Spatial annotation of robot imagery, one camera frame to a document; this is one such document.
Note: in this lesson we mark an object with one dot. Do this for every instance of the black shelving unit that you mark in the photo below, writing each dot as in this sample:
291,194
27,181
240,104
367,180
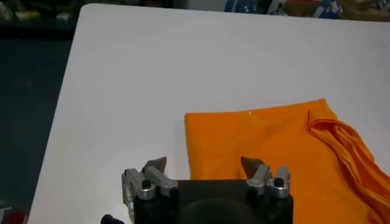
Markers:
36,18

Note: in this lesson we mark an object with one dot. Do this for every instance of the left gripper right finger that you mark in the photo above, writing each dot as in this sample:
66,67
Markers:
265,179

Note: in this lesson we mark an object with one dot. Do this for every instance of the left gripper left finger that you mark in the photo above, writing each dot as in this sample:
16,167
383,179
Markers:
150,179

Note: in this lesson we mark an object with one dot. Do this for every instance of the orange t-shirt white print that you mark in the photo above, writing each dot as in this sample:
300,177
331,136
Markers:
274,158

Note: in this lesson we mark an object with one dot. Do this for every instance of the blue white bag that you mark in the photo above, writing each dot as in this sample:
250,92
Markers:
327,7

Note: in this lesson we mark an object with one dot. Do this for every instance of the red white cart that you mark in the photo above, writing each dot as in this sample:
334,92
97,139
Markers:
15,217

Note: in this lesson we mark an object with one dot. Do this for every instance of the blue water jug lying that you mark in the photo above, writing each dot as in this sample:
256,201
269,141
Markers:
246,5

